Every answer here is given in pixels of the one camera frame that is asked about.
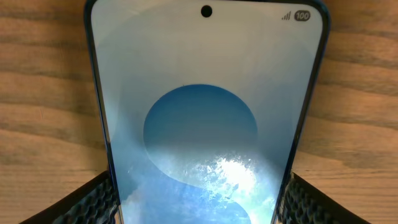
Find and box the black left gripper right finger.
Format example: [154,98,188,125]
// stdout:
[277,173,369,224]

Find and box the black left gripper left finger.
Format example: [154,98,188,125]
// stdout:
[21,170,119,224]

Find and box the blue Galaxy smartphone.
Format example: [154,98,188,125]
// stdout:
[84,0,330,224]

